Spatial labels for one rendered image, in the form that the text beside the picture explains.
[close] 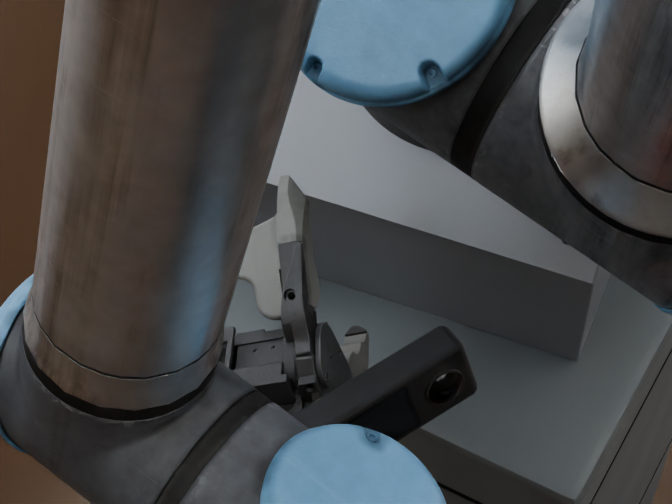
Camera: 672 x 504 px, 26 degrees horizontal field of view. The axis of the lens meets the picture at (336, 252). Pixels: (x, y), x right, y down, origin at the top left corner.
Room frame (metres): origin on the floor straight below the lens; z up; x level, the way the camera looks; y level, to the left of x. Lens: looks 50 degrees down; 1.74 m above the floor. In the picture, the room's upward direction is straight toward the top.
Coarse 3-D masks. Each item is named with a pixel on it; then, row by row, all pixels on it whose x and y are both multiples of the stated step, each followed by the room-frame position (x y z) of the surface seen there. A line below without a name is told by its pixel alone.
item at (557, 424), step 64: (256, 320) 0.69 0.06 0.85; (320, 320) 0.69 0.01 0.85; (384, 320) 0.69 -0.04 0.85; (448, 320) 0.69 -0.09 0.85; (640, 320) 0.69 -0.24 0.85; (512, 384) 0.63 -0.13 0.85; (576, 384) 0.63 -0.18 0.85; (640, 384) 0.63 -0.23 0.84; (448, 448) 0.58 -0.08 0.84; (512, 448) 0.57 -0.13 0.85; (576, 448) 0.57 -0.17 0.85; (640, 448) 0.70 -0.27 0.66
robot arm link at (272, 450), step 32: (256, 416) 0.37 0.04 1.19; (288, 416) 0.38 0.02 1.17; (224, 448) 0.35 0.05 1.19; (256, 448) 0.36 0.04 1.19; (288, 448) 0.35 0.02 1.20; (320, 448) 0.35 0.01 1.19; (352, 448) 0.36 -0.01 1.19; (384, 448) 0.36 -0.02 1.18; (224, 480) 0.34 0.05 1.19; (256, 480) 0.34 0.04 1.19; (288, 480) 0.33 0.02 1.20; (320, 480) 0.34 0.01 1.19; (352, 480) 0.34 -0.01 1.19; (384, 480) 0.34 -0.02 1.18; (416, 480) 0.35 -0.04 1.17
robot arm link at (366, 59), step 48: (336, 0) 0.62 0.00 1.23; (384, 0) 0.61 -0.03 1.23; (432, 0) 0.60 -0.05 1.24; (480, 0) 0.59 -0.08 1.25; (528, 0) 0.61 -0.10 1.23; (336, 48) 0.60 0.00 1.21; (384, 48) 0.59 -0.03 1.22; (432, 48) 0.58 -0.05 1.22; (480, 48) 0.58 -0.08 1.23; (528, 48) 0.59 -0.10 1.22; (336, 96) 0.59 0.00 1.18; (384, 96) 0.57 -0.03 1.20; (432, 96) 0.58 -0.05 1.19; (480, 96) 0.58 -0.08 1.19; (432, 144) 0.59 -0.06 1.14
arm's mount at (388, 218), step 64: (320, 128) 0.77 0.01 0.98; (384, 128) 0.76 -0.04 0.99; (320, 192) 0.73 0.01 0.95; (384, 192) 0.72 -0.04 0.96; (448, 192) 0.71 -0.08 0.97; (320, 256) 0.73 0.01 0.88; (384, 256) 0.71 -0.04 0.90; (448, 256) 0.69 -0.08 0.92; (512, 256) 0.67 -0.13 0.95; (576, 256) 0.66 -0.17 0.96; (512, 320) 0.67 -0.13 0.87; (576, 320) 0.65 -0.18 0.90
